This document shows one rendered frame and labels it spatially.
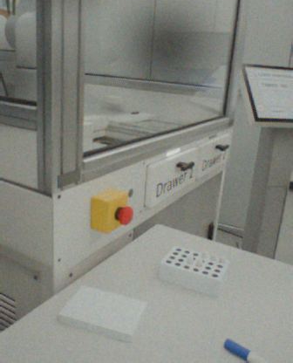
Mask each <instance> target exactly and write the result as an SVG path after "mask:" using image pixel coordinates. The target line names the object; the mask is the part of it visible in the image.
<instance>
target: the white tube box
mask: <svg viewBox="0 0 293 363"><path fill-rule="evenodd" d="M188 256H191V257H193V263H192V264H187V257H188ZM197 258H199V259H201V260H202V264H201V267H197V266H195V262H196V259H197ZM229 265H230V261H229V260H225V264H220V263H219V257H217V258H216V259H215V261H211V260H210V255H208V256H207V258H202V257H201V252H198V251H194V250H189V249H186V248H182V247H180V246H176V245H174V246H173V248H172V249H171V250H170V251H169V252H168V253H167V254H166V255H165V256H164V257H163V258H162V259H161V261H160V264H159V274H158V279H160V280H163V281H166V282H169V283H172V284H177V285H179V286H182V287H185V288H188V289H190V290H193V291H198V292H200V293H203V294H206V295H209V296H211V297H214V298H218V297H219V295H220V293H221V290H222V288H223V285H224V284H225V282H226V280H227V278H228V271H229Z"/></svg>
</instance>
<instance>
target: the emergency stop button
mask: <svg viewBox="0 0 293 363"><path fill-rule="evenodd" d="M118 217H119V222H120V223H121V224H123V225H127V224H129V223H130V222H131V221H132V219H133V209H132V207H131V206H127V205H126V206H124V207H123V208H122V209H121V210H120V211H119V214H118Z"/></svg>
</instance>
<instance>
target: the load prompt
mask: <svg viewBox="0 0 293 363"><path fill-rule="evenodd" d="M255 71H256V76H257V78H258V79H278V80H290V81H293V72H282V71H270V70H257V69H255Z"/></svg>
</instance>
